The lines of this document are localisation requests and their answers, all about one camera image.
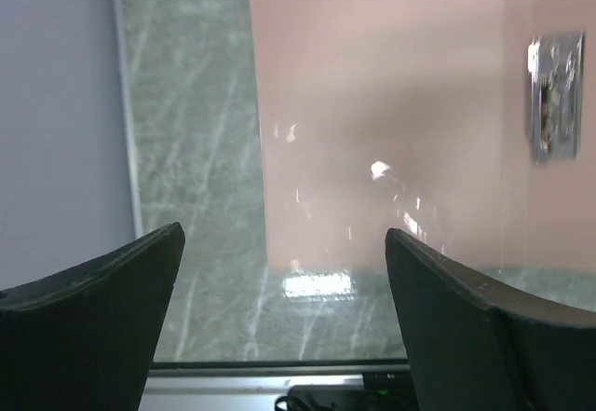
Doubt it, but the aluminium frame rail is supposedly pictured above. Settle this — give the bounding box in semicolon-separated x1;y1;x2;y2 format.
140;359;410;410

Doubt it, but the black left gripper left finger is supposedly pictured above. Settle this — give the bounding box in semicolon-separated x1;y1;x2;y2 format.
1;223;185;410

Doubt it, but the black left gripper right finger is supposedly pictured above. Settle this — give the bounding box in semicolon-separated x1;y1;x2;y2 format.
385;228;595;410

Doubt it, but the metal folder clip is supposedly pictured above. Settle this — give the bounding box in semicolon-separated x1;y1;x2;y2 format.
527;31;585;165

